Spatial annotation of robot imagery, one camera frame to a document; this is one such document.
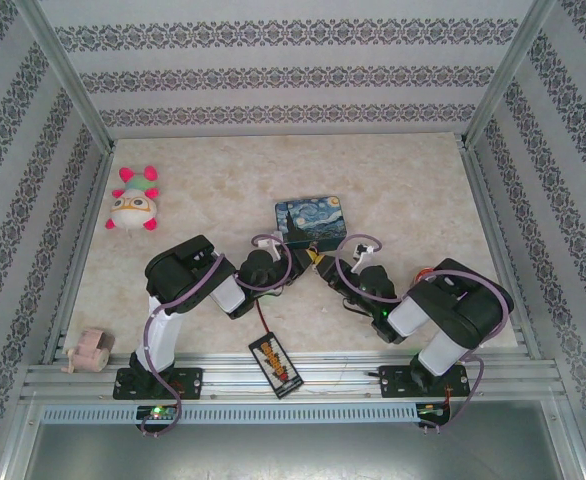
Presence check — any starry night tin box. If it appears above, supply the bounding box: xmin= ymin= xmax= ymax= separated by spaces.
xmin=273 ymin=195 xmax=351 ymax=252

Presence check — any black charger board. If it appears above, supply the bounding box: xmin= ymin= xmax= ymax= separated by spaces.
xmin=248 ymin=333 xmax=306 ymax=401

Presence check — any white and pink plush toy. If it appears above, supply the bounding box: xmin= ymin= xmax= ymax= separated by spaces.
xmin=104 ymin=165 xmax=161 ymax=233

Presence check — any pink wooden toy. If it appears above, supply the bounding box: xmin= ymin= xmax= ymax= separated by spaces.
xmin=61 ymin=326 xmax=117 ymax=374

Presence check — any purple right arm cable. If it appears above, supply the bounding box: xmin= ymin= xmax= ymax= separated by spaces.
xmin=334 ymin=233 xmax=515 ymax=437

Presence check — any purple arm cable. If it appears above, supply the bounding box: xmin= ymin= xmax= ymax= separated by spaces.
xmin=139 ymin=233 xmax=295 ymax=440
xmin=334 ymin=233 xmax=515 ymax=437

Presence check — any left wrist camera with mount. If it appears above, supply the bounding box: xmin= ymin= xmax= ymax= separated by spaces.
xmin=258 ymin=234 xmax=283 ymax=260

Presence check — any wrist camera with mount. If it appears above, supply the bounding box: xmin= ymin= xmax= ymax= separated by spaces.
xmin=258 ymin=234 xmax=283 ymax=260
xmin=352 ymin=242 xmax=378 ymax=274

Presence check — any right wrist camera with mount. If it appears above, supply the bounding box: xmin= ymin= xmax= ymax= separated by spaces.
xmin=352 ymin=242 xmax=378 ymax=274

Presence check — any thin red cable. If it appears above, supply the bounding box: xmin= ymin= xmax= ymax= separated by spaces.
xmin=253 ymin=298 xmax=275 ymax=339

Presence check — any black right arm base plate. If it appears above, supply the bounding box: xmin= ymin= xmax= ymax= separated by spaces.
xmin=378 ymin=364 xmax=472 ymax=400

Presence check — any aluminium mounting rail bed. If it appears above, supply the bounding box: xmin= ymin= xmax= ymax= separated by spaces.
xmin=19 ymin=349 xmax=567 ymax=404

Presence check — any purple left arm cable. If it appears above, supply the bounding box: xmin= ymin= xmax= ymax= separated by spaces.
xmin=139 ymin=233 xmax=295 ymax=440

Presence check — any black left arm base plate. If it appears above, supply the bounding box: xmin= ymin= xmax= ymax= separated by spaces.
xmin=112 ymin=366 xmax=205 ymax=402

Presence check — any white slotted cable duct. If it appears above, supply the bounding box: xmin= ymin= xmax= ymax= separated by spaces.
xmin=40 ymin=403 xmax=420 ymax=426

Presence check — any aluminium corner post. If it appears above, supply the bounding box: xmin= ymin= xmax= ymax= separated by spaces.
xmin=459 ymin=0 xmax=557 ymax=147
xmin=14 ymin=0 xmax=117 ymax=154

